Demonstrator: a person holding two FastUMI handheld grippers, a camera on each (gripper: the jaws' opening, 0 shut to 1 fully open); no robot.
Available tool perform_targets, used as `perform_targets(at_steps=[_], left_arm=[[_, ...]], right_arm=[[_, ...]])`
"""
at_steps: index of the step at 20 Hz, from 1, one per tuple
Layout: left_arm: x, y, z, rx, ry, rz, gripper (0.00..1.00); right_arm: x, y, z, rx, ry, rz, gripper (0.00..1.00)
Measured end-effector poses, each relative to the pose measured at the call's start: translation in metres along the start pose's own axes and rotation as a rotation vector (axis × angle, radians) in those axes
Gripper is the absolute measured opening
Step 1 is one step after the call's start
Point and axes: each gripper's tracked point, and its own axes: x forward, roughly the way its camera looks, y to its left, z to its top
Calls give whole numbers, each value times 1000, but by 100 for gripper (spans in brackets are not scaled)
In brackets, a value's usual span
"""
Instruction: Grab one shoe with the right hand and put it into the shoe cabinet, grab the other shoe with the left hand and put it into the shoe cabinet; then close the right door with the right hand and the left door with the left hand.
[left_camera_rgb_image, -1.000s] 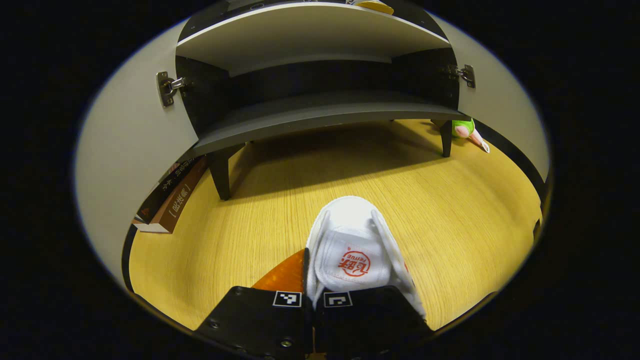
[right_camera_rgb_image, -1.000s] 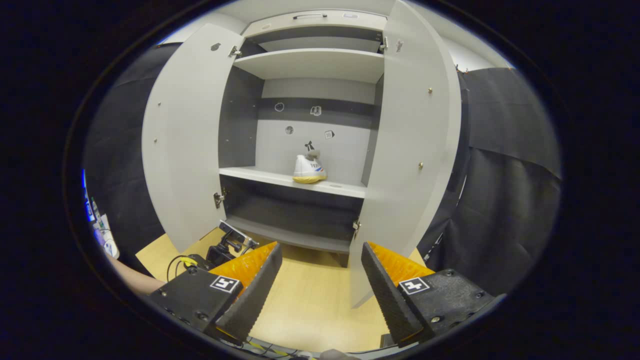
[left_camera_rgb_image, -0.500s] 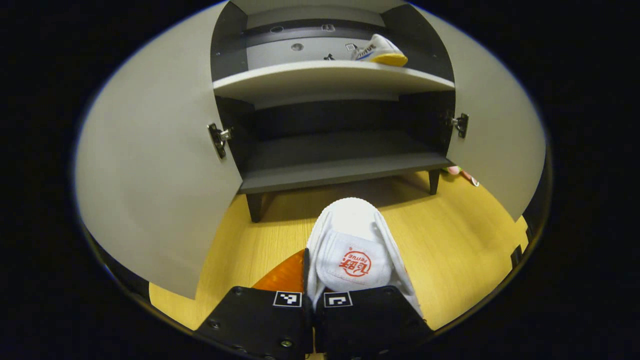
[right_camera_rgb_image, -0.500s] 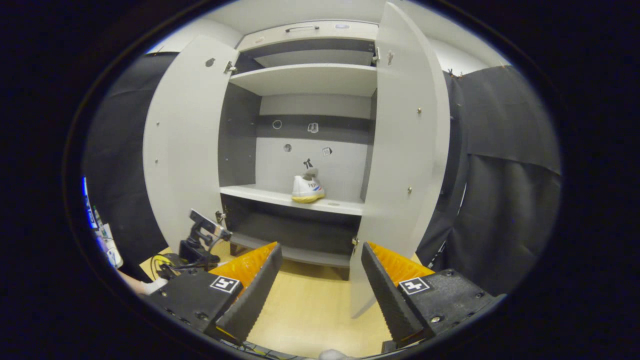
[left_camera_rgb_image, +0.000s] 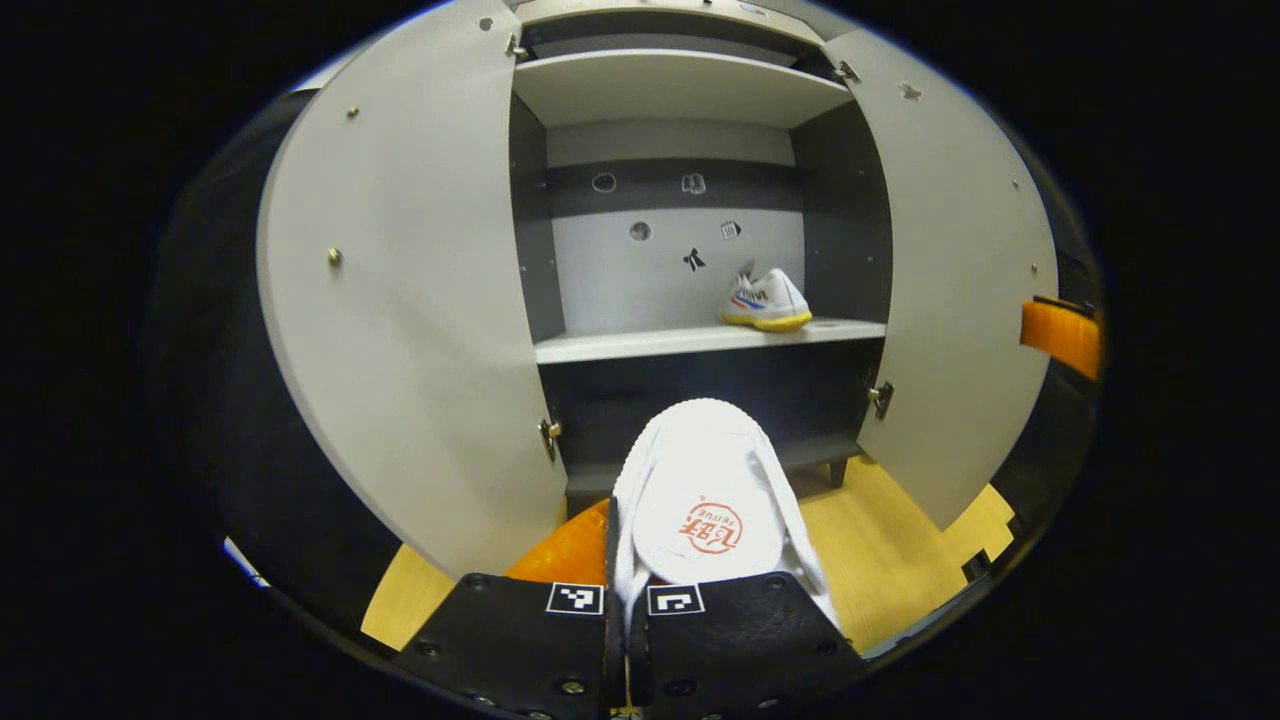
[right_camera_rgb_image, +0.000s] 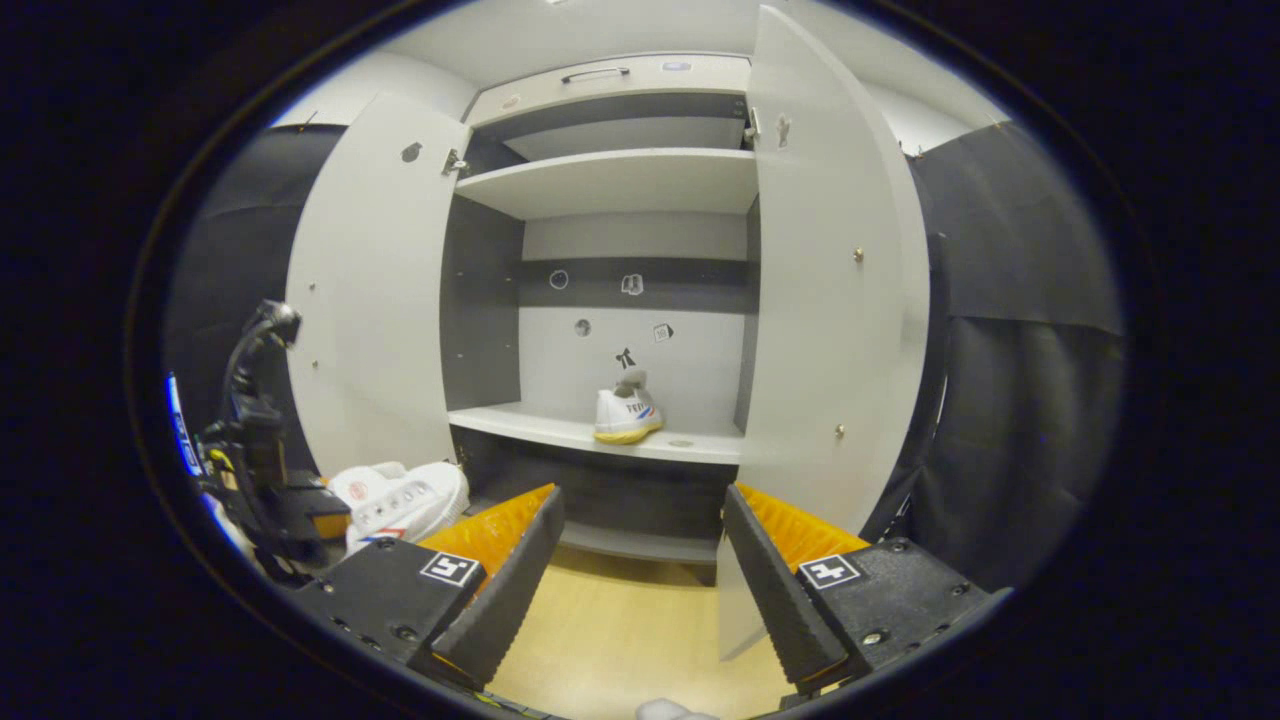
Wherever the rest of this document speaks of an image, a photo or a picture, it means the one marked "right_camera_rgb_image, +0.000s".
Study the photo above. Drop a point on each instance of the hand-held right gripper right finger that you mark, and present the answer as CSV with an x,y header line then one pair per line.
x,y
775,590

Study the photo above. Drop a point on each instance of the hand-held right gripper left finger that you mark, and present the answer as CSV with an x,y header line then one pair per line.
x,y
515,590

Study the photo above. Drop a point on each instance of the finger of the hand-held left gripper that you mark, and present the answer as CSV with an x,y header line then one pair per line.
x,y
320,515

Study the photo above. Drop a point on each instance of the white sneaker shoe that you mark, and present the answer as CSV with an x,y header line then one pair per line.
x,y
410,505
625,415

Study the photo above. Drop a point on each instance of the light grey cabinet door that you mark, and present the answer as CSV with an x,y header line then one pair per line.
x,y
370,280
830,300

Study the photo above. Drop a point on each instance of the light grey cabinet drawer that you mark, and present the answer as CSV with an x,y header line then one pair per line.
x,y
600,98

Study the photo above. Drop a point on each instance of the black backdrop cloth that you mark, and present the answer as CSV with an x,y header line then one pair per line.
x,y
1020,400

